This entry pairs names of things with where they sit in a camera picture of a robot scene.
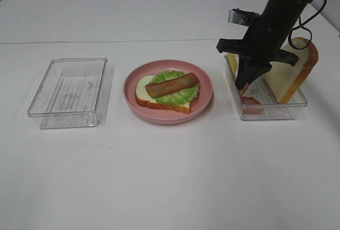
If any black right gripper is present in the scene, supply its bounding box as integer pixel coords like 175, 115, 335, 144
216, 17, 299, 90

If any yellow cheese slice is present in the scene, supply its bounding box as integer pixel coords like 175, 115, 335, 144
227, 53, 239, 79

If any bacon strip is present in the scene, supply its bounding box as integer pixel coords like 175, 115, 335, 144
239, 83, 263, 115
145, 73, 200, 98

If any green lettuce leaf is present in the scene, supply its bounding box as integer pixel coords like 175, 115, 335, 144
149, 70, 199, 107

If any bread slice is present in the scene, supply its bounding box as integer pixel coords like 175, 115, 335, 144
135, 75, 191, 114
263, 37, 319, 104

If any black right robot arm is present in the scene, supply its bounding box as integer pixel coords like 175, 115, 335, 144
217, 0, 313, 90

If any right clear plastic container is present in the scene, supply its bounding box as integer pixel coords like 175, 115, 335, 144
224, 54, 308, 121

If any clear plastic container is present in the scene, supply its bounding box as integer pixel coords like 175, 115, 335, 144
27, 57, 108, 129
224, 54, 308, 121

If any pink round plate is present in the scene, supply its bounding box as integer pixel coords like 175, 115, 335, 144
124, 59, 213, 124

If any left clear plastic container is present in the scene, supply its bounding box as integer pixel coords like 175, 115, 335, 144
27, 57, 108, 129

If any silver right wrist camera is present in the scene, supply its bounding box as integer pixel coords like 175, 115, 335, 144
228, 8, 260, 27

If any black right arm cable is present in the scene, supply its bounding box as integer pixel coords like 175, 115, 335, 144
288, 0, 327, 52

